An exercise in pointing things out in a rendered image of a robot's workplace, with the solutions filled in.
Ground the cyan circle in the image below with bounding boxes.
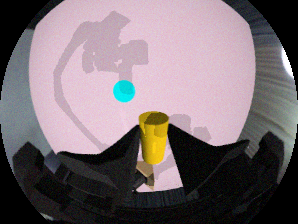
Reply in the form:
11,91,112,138
113,80,136,101

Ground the yellow cylinder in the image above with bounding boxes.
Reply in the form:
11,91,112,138
138,111,169,165

